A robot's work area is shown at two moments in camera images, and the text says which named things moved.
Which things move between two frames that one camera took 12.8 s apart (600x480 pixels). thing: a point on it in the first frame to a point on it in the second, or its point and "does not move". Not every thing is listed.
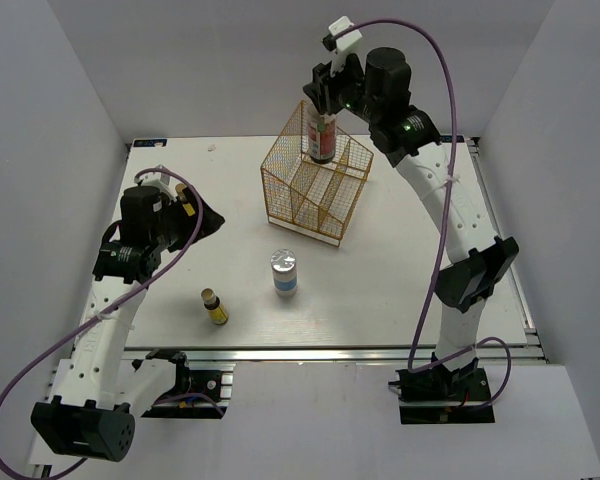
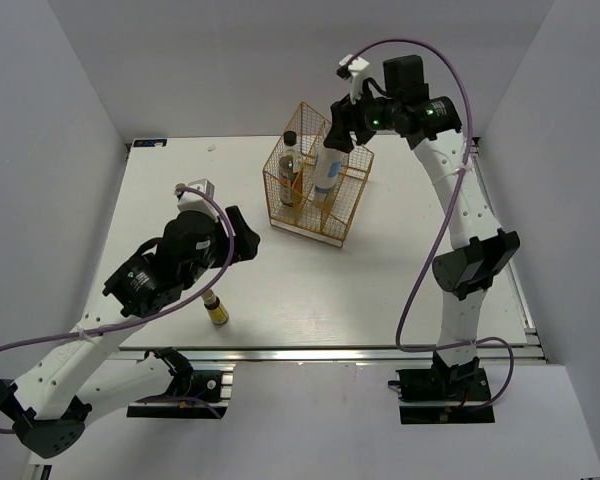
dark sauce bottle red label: [322, 138] to [290, 169]
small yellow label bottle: [212, 303] does not move
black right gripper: [322, 88] to [344, 120]
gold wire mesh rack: [315, 199] does not move
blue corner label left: [149, 142] does not move
